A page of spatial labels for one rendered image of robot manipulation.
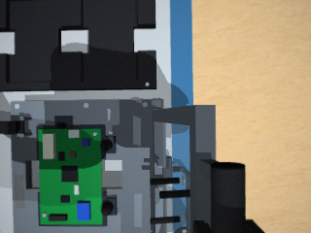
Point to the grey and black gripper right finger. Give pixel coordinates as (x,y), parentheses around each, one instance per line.
(252,227)

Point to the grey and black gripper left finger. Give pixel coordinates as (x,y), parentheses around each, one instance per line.
(199,226)

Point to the green circuit board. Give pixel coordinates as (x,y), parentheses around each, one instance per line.
(70,176)

